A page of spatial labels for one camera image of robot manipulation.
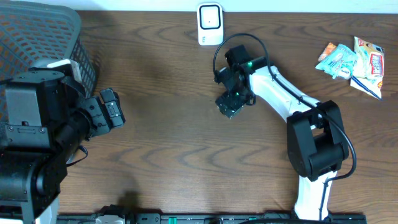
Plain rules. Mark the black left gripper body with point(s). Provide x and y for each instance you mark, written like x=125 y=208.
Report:
x=101 y=112

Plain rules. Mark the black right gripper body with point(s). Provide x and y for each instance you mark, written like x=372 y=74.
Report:
x=234 y=97

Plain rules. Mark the orange white tissue pack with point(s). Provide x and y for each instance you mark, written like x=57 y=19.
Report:
x=327 y=51

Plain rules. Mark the teal snack packet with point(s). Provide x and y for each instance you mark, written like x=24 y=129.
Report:
x=342 y=56

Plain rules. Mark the green white tissue pack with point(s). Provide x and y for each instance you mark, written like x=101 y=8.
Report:
x=345 y=73

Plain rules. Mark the white blue snack bag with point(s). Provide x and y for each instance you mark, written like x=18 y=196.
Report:
x=369 y=69

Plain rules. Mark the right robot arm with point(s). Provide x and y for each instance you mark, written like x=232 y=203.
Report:
x=316 y=146

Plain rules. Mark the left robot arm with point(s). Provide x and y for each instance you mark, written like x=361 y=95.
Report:
x=34 y=162

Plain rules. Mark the white barcode scanner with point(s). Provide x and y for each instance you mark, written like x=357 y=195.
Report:
x=210 y=24

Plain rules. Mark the grey plastic mesh basket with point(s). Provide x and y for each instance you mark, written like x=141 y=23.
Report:
x=32 y=36

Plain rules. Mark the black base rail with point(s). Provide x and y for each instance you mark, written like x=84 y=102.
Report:
x=117 y=214

